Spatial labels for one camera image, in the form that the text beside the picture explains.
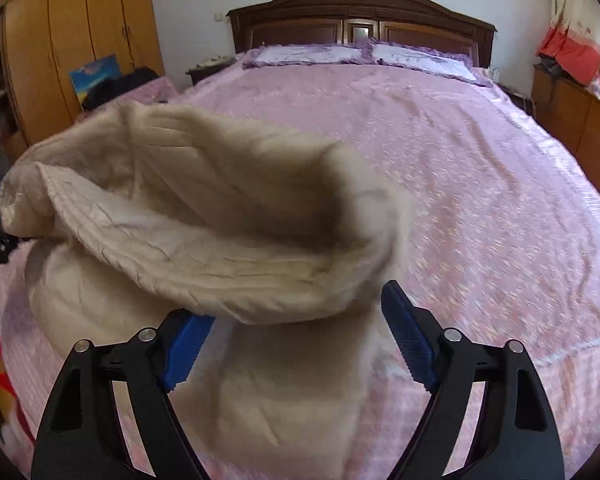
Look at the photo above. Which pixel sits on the yellow wooden wardrobe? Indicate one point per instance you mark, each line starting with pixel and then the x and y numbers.
pixel 80 20

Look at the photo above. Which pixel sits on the black bag on chair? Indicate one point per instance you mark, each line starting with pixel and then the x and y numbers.
pixel 135 80

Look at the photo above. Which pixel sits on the beige quilted down jacket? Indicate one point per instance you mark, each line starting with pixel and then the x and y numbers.
pixel 180 210

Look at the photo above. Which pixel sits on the purple ruffled pillow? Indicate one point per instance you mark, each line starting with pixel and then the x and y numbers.
pixel 420 60
pixel 305 55

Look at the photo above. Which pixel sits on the dark wooden headboard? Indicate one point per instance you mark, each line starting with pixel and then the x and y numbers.
pixel 360 7

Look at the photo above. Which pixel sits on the blue and yellow painting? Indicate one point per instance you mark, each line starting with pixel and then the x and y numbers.
pixel 95 75

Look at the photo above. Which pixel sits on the dark wooden nightstand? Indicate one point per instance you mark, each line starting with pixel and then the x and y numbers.
pixel 200 76

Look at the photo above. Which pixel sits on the white crumpled cloth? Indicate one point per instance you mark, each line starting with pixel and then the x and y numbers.
pixel 215 61

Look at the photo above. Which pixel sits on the brown wooden dresser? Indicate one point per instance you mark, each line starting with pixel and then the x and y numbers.
pixel 570 110

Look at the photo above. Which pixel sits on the cream and red curtain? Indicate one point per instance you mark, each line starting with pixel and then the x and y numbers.
pixel 575 55

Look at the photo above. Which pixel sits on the pink floral bedspread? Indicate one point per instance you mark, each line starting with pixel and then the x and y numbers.
pixel 430 160

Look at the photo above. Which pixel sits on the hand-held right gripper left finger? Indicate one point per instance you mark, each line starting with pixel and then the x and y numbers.
pixel 187 350

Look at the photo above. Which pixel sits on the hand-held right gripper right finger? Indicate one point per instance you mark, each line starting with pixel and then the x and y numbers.
pixel 405 332

